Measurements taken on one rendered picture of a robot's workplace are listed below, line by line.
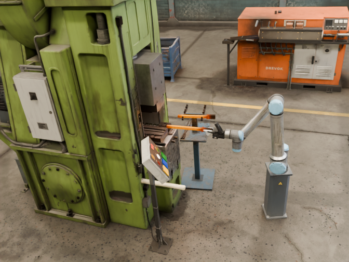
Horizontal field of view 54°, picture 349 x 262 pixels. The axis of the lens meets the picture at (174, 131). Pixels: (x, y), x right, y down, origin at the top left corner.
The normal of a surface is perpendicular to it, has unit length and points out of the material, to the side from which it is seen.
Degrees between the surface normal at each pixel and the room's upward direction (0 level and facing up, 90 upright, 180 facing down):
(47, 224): 0
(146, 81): 90
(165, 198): 90
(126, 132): 89
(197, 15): 91
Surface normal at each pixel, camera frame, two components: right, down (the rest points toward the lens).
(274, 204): 0.01, 0.51
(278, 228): -0.07, -0.85
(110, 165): -0.32, 0.51
